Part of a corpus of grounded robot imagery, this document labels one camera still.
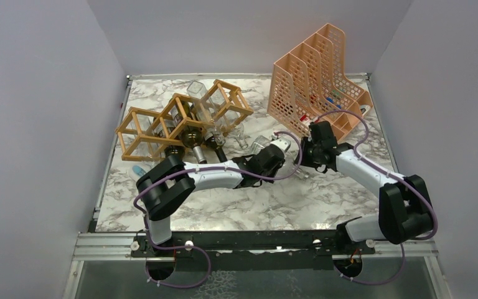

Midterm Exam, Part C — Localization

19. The green wine bottle white label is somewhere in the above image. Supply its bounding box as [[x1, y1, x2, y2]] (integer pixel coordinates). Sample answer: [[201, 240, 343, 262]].
[[203, 124, 228, 163]]

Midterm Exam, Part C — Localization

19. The dark wine bottle black neck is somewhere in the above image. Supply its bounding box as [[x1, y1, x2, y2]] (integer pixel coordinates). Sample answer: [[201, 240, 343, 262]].
[[170, 102, 207, 164]]

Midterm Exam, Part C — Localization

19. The clear tall glass bottle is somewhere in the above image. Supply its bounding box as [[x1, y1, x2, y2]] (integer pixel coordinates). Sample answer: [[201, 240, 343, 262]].
[[132, 114, 160, 162]]

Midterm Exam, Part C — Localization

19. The wooden wine rack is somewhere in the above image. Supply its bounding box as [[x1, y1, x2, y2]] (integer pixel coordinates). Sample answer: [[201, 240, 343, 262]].
[[116, 79, 253, 161]]

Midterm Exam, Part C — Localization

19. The clear round glass bottle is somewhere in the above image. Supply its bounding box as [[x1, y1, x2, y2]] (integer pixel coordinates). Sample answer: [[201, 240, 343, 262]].
[[248, 136, 311, 180]]

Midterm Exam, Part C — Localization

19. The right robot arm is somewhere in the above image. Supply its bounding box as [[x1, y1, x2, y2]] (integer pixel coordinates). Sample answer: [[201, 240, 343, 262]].
[[295, 121, 436, 254]]

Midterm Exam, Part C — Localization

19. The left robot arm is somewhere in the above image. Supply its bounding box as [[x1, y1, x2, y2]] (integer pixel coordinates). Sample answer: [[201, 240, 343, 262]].
[[136, 141, 290, 256]]

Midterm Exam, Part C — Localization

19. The orange plastic file organizer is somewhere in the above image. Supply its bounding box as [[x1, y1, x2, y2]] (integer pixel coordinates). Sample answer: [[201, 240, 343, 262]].
[[267, 24, 373, 141]]

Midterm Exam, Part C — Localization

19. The blue white sticker disc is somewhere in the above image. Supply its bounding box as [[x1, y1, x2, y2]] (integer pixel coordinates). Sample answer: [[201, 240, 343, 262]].
[[128, 164, 147, 181]]

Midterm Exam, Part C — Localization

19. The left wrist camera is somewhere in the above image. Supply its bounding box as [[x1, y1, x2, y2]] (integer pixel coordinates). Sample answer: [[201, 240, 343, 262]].
[[269, 137, 291, 153]]

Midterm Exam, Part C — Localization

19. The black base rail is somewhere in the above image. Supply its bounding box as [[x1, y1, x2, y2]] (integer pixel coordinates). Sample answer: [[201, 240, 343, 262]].
[[130, 230, 375, 272]]

